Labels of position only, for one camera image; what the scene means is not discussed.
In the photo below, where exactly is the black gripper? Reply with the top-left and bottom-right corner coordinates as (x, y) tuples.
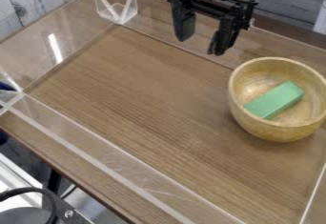
(168, 0), (257, 56)

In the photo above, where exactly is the brown wooden bowl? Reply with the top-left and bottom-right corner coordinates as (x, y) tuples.
(228, 57), (326, 143)

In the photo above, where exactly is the green rectangular block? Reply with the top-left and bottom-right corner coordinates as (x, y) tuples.
(244, 81), (304, 119)

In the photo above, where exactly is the black table leg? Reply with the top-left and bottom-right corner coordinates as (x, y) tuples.
(46, 170), (62, 193)

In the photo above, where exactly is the clear acrylic corner bracket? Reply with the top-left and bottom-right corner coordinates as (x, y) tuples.
(94, 0), (137, 25)

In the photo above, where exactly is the clear acrylic tray wall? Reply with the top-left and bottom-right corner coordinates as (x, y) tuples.
(0, 74), (244, 224)

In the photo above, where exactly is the black metal bracket with screw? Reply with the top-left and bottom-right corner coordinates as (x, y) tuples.
(51, 195), (94, 224)

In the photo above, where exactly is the black cable loop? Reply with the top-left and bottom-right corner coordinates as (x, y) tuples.
(0, 187), (58, 224)

